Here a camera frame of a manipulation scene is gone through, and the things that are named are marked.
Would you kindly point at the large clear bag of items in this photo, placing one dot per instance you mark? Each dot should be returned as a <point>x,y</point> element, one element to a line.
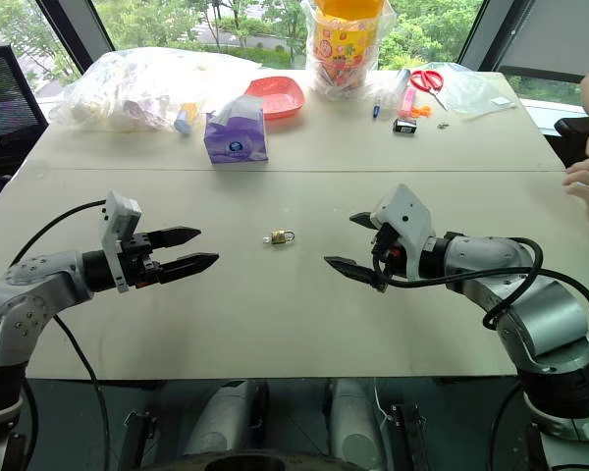
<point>127,93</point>

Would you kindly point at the purple tissue box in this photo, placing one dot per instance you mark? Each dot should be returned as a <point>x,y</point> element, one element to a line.
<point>235,142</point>

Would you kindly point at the small black box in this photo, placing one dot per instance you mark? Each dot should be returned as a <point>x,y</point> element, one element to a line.
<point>405,126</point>

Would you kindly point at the grey robot leg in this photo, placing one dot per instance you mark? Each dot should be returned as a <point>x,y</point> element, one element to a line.
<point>356,427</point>
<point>226,422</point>

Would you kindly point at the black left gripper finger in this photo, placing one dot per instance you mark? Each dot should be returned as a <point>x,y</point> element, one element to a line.
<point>189,265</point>
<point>174,236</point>

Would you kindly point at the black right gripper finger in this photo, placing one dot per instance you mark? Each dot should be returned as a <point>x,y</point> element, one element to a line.
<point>362,219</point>
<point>353,270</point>

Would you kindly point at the orange clip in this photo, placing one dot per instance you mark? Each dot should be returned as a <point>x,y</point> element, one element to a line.
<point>422,112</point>

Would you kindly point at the dark rounded robot base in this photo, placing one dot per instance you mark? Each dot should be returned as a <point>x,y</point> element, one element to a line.
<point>255,463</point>

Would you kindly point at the small brass padlock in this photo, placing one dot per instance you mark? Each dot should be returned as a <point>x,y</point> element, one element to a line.
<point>278,237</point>

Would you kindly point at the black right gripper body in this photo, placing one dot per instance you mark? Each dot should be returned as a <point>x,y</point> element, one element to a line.
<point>387,245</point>

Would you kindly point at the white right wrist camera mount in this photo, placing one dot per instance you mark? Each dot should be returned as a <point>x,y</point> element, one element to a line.
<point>407,221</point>

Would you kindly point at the clear plastic tube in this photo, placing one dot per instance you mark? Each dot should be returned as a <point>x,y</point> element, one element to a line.
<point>402,81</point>

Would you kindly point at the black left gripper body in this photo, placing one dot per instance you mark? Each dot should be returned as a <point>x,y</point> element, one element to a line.
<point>140,267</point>

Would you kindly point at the black metal bracket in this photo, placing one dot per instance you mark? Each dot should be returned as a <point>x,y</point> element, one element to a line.
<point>137,441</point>
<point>410,436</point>

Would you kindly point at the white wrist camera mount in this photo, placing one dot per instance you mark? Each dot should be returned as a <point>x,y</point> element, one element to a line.
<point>120,211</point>
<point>407,221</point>

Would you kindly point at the blue and yellow tube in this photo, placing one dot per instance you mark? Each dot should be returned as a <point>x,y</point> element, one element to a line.
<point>184,120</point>

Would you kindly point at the black chair armrest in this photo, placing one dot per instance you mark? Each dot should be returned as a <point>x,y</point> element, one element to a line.
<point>572,137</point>

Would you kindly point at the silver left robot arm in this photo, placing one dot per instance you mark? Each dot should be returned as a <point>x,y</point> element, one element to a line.
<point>29,294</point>

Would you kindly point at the black mesh office chair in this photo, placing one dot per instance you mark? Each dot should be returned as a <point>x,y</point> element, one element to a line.
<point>5,98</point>

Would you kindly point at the clear flat plastic bag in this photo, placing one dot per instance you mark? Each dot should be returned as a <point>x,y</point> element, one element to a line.
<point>471,93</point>

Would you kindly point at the pink marker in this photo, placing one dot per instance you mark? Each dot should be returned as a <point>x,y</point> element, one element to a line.
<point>407,102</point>

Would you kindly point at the blue pen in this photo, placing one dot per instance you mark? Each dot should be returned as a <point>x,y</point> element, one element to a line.
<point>376,110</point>

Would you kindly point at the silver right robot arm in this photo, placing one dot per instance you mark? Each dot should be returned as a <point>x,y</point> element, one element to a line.
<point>491,255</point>

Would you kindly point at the bagged jar with orange lid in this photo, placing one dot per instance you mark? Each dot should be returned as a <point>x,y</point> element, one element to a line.
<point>341,49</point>

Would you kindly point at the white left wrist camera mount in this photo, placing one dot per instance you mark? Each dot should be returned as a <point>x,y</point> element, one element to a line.
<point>120,211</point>

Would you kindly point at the dark window frame post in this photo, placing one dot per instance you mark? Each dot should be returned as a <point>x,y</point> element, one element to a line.
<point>535,34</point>
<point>73,29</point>

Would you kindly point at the red plastic tray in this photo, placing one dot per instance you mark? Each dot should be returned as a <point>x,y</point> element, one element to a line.
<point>275,95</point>

